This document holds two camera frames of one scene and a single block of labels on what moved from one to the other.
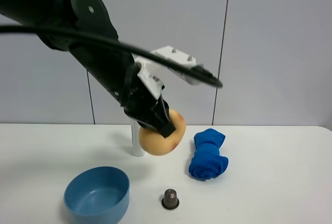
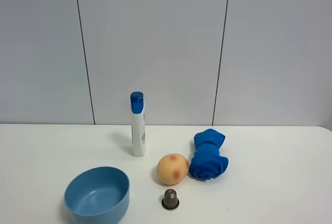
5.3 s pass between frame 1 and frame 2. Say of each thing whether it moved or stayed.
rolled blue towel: stayed
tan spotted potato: moved
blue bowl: stayed
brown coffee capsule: stayed
